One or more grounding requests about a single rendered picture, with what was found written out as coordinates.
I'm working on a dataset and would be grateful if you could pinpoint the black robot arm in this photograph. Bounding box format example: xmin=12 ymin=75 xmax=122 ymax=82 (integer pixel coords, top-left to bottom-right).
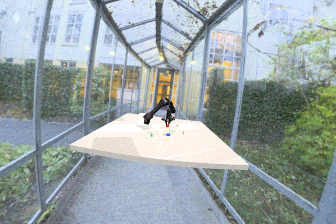
xmin=143 ymin=98 xmax=176 ymax=125

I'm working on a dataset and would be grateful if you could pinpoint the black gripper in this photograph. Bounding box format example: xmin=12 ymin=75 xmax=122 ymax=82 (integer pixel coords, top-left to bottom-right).
xmin=161 ymin=114 xmax=172 ymax=126

